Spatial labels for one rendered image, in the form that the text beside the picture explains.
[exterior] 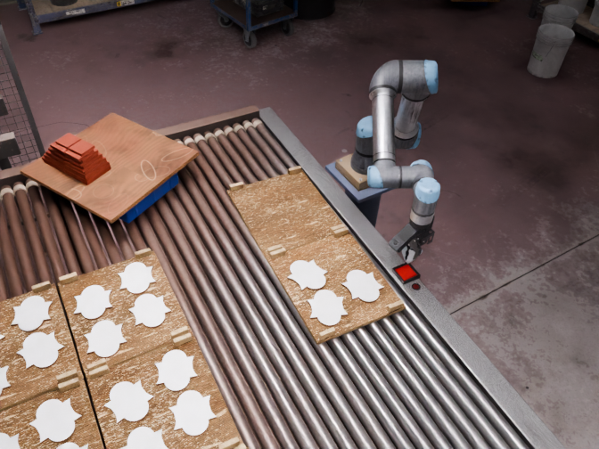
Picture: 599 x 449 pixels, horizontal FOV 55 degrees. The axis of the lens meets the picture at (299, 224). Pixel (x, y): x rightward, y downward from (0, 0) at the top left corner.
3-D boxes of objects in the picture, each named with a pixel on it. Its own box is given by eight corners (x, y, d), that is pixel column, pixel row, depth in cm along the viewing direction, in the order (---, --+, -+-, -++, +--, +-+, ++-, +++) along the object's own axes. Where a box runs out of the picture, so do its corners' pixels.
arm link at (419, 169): (400, 157, 195) (403, 178, 188) (433, 158, 195) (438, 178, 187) (397, 175, 201) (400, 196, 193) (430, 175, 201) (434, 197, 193)
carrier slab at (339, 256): (348, 232, 227) (348, 230, 226) (406, 309, 202) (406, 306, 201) (266, 260, 216) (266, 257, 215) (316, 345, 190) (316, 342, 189)
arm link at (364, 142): (354, 138, 256) (356, 112, 246) (384, 138, 255) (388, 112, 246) (355, 155, 247) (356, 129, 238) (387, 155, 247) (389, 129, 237)
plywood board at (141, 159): (112, 115, 261) (111, 112, 259) (199, 155, 243) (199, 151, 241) (20, 174, 230) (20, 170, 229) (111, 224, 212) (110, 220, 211)
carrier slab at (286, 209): (301, 171, 253) (301, 168, 252) (347, 232, 227) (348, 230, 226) (226, 192, 242) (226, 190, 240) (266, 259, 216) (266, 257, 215)
